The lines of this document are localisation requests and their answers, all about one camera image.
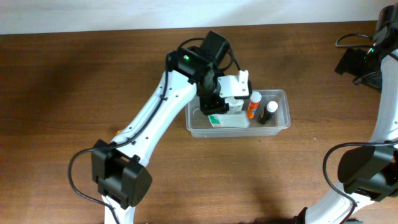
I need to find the white green medicine box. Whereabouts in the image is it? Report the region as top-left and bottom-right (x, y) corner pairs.
(208, 111), (250, 128)

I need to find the orange tube white cap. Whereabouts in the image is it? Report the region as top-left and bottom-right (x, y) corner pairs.
(246, 91), (262, 119)

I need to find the dark bottle white cap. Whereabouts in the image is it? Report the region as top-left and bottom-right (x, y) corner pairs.
(258, 101), (279, 125)

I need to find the white lotion bottle clear cap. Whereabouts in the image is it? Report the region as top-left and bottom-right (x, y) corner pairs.
(225, 97), (244, 114)

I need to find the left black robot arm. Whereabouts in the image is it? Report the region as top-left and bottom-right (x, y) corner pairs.
(91, 31), (232, 223)

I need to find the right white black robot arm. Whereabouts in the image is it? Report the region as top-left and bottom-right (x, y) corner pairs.
(292, 4), (397, 224)

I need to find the clear plastic container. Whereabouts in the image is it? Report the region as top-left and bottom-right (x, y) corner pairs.
(185, 89), (290, 138)

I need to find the right black cable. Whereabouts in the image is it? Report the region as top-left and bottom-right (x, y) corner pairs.
(322, 32), (398, 224)

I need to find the black cable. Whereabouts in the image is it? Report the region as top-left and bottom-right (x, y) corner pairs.
(67, 37), (242, 224)
(322, 32), (398, 224)

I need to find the left black cable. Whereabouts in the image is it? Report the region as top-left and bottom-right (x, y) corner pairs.
(67, 37), (242, 224)

